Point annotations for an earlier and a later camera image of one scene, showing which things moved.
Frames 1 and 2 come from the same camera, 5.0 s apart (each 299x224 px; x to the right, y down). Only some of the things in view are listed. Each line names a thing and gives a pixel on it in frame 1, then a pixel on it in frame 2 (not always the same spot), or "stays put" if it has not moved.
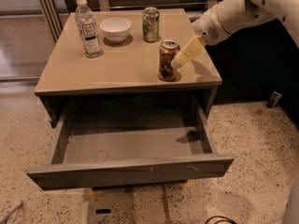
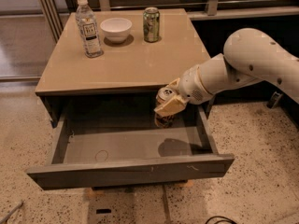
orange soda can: (167, 49) to (163, 121)
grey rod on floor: (5, 219) stays put
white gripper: (207, 28) to (191, 85)
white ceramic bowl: (116, 30) stays put
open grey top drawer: (106, 146) stays put
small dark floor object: (274, 99) stays put
